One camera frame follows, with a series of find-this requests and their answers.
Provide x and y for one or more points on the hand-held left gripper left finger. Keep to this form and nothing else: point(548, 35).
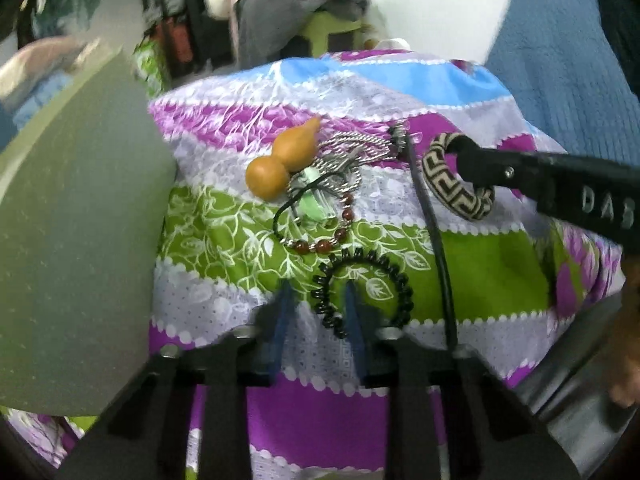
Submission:
point(280, 340)

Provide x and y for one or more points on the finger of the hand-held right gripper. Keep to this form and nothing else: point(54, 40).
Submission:
point(495, 167)

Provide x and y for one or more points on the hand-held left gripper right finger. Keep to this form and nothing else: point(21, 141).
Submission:
point(356, 330)

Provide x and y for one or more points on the black beige patterned bangle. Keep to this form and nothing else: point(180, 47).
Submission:
point(440, 180)

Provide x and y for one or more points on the black hair stick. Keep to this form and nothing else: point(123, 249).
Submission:
point(440, 255)

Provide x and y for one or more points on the orange wooden gourd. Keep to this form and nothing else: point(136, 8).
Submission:
point(280, 160)

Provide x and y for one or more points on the grey-green cardboard box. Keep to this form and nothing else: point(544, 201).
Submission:
point(75, 235)

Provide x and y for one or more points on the colourful floral patchwork cloth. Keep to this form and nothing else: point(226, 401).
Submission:
point(475, 270)

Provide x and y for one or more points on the blue textured cushion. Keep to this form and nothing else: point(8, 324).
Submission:
point(555, 60)

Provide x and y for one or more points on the green stool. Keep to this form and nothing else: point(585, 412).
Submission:
point(330, 27)

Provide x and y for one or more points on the grey garment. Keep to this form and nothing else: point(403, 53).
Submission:
point(300, 0)

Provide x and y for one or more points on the red suitcase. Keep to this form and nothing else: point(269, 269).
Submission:
point(172, 45)

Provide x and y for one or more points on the light blue cloth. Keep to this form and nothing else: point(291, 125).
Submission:
point(37, 102)

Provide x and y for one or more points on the beige pink cloth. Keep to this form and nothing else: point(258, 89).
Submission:
point(45, 57)

